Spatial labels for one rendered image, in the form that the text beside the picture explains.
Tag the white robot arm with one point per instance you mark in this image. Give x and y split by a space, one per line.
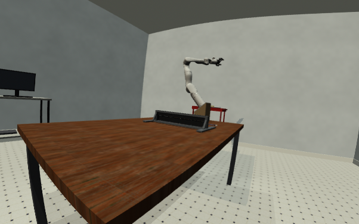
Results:
190 88

